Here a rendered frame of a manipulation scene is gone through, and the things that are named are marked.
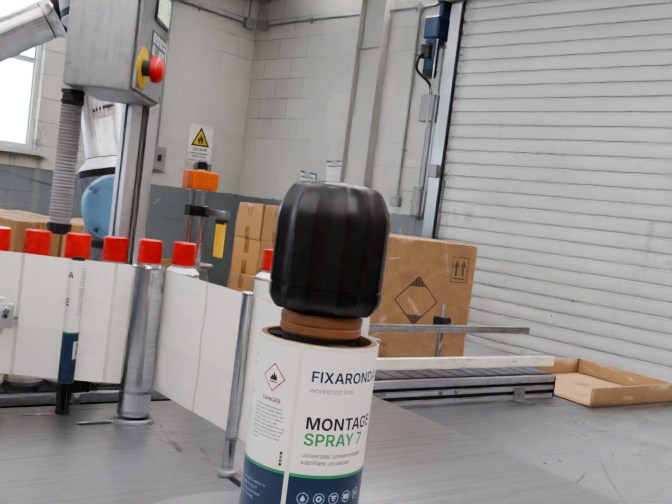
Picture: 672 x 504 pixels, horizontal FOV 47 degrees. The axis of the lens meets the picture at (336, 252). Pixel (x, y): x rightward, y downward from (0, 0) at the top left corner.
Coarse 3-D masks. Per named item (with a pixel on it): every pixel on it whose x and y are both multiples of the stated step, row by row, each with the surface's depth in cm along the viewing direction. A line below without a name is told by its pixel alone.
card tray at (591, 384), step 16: (544, 368) 186; (560, 368) 189; (576, 368) 193; (592, 368) 190; (608, 368) 186; (560, 384) 174; (576, 384) 177; (592, 384) 179; (608, 384) 182; (624, 384) 182; (640, 384) 179; (656, 384) 176; (576, 400) 159; (592, 400) 155; (608, 400) 158; (624, 400) 162; (640, 400) 165; (656, 400) 169
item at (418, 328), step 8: (376, 328) 141; (384, 328) 143; (392, 328) 144; (400, 328) 145; (408, 328) 146; (416, 328) 147; (424, 328) 148; (432, 328) 150; (440, 328) 151; (448, 328) 152; (456, 328) 153; (464, 328) 155; (472, 328) 156; (480, 328) 157; (488, 328) 159; (496, 328) 160; (504, 328) 162; (512, 328) 163; (520, 328) 164; (528, 328) 166
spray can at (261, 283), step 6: (264, 252) 122; (270, 252) 121; (264, 258) 122; (270, 258) 121; (264, 264) 122; (270, 264) 121; (264, 270) 122; (258, 276) 122; (264, 276) 121; (258, 282) 121; (264, 282) 121; (258, 288) 121; (264, 288) 121; (258, 294) 121; (264, 294) 121; (270, 300) 121
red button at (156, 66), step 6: (144, 60) 108; (156, 60) 107; (162, 60) 108; (144, 66) 108; (150, 66) 107; (156, 66) 107; (162, 66) 108; (144, 72) 108; (150, 72) 107; (156, 72) 107; (162, 72) 108; (150, 78) 108; (156, 78) 108; (162, 78) 109
